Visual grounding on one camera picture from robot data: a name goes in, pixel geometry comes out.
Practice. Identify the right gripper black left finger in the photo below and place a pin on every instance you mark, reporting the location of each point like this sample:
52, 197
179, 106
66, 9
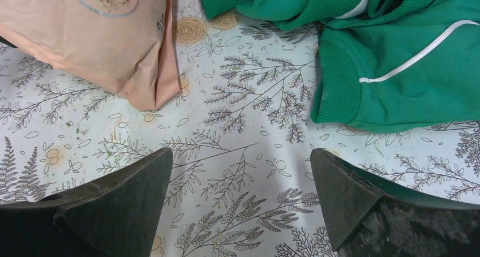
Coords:
114, 215

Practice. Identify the pink cat litter bag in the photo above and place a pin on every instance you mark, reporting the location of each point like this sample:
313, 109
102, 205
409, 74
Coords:
123, 46

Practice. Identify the green sweatshirt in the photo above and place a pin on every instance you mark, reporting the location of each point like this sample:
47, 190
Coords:
386, 65

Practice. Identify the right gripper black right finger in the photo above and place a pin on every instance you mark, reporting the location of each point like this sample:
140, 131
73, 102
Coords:
367, 215

